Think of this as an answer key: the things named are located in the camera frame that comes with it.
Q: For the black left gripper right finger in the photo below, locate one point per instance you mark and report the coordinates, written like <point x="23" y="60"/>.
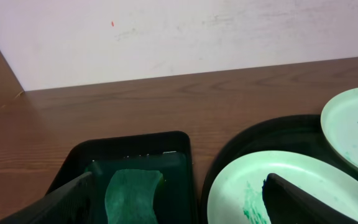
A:
<point x="287" y="203"/>

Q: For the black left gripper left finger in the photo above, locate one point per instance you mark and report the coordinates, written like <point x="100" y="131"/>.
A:
<point x="70" y="203"/>

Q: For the mint green plate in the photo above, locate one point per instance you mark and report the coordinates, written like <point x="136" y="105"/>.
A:
<point x="339" y="123"/>
<point x="236" y="193"/>

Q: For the green scrubbing sponge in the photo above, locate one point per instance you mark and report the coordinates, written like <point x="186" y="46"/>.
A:
<point x="130" y="194"/>

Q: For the round black serving tray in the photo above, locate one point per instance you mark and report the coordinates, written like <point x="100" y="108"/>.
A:
<point x="296" y="133"/>

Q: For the black rectangular water tray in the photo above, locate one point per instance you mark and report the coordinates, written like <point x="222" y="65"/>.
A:
<point x="169" y="153"/>

